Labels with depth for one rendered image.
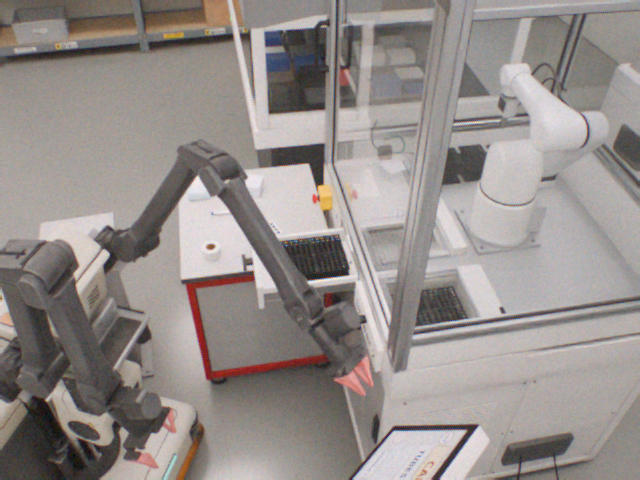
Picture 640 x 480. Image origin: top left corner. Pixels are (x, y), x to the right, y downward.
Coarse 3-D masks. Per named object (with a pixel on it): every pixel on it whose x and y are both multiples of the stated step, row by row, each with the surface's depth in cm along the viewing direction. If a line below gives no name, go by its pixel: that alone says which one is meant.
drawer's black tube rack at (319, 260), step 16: (288, 240) 213; (304, 240) 213; (320, 240) 213; (336, 240) 213; (304, 256) 207; (320, 256) 209; (336, 256) 208; (304, 272) 202; (320, 272) 202; (336, 272) 206
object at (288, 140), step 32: (256, 0) 223; (288, 0) 225; (320, 0) 228; (256, 32) 232; (256, 64) 241; (256, 96) 251; (256, 128) 264; (288, 128) 265; (320, 128) 268; (288, 160) 280; (320, 160) 283
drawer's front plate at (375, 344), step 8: (360, 280) 196; (360, 288) 193; (360, 296) 192; (360, 304) 193; (368, 304) 188; (368, 312) 186; (368, 320) 184; (368, 328) 185; (376, 328) 182; (368, 336) 186; (376, 336) 179; (376, 344) 177; (376, 352) 178; (376, 360) 179; (376, 368) 181
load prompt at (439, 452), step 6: (438, 450) 130; (444, 450) 128; (432, 456) 129; (438, 456) 127; (444, 456) 126; (426, 462) 128; (432, 462) 127; (438, 462) 125; (420, 468) 128; (426, 468) 126; (432, 468) 125; (414, 474) 127; (420, 474) 125; (426, 474) 124
